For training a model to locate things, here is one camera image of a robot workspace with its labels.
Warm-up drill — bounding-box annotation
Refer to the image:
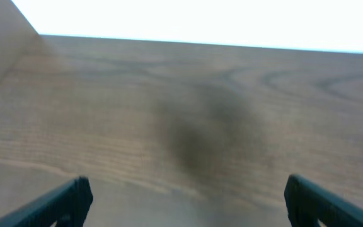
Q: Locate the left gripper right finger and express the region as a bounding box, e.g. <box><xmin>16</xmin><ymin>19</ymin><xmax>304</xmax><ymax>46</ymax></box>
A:
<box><xmin>284</xmin><ymin>174</ymin><xmax>363</xmax><ymax>227</ymax></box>

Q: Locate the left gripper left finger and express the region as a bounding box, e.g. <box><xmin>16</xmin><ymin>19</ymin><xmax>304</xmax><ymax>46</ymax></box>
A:
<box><xmin>0</xmin><ymin>176</ymin><xmax>93</xmax><ymax>227</ymax></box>

